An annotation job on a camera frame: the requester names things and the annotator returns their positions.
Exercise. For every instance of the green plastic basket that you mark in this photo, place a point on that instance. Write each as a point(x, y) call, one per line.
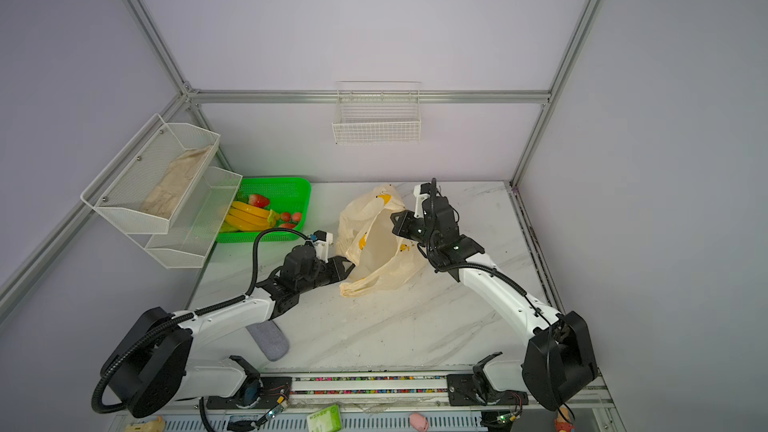
point(286, 194)

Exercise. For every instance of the cream banana print plastic bag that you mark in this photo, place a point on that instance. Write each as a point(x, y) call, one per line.
point(382, 260)

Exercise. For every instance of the wrist white camera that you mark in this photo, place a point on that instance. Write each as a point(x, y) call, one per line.
point(421, 193)
point(322, 242)

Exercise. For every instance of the white mesh wall shelf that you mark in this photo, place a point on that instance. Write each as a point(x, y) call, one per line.
point(121, 191)
point(195, 229)

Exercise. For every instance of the beige toy at front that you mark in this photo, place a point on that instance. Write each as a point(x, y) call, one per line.
point(157, 424)

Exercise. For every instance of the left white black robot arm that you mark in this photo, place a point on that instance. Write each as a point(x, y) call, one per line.
point(161, 359)

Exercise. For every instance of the lower white mesh wall shelf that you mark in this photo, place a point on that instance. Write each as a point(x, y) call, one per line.
point(195, 229)

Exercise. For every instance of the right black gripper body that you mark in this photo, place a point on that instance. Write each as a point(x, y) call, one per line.
point(411, 226)

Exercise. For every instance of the green small box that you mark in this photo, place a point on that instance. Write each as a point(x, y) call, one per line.
point(327, 419)

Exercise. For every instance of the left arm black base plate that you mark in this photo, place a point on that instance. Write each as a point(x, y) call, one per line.
point(255, 396)

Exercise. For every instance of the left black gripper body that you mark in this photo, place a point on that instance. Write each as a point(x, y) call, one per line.
point(327, 270)

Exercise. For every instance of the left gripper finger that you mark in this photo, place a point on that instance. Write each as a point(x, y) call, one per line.
point(325, 279)
point(340, 264)

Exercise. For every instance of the pink small toy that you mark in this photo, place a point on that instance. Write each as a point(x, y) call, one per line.
point(418, 422)

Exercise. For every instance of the grey oval sponge pad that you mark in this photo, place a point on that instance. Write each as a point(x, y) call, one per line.
point(270, 340)

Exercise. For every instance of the upper white mesh wall shelf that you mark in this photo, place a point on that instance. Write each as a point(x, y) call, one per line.
point(121, 191)

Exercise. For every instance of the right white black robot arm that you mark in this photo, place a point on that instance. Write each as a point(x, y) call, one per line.
point(559, 359)

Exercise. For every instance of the yellow fake banana bunch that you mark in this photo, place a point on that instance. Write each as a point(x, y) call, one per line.
point(246, 218)

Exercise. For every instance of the beige cloth in shelf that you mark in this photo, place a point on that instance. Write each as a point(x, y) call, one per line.
point(167, 194)

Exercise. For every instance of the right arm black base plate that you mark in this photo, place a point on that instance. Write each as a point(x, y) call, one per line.
point(476, 390)

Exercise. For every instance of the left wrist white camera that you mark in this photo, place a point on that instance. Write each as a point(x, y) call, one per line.
point(322, 242)

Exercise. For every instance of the aluminium front rail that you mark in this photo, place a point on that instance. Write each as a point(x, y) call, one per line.
point(383, 402)

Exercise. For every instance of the red yellow figurine toy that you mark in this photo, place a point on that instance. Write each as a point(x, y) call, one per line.
point(564, 421)

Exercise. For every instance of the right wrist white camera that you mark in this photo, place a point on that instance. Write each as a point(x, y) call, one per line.
point(421, 193)

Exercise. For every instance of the white wire wall basket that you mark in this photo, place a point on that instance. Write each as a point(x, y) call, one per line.
point(377, 112)

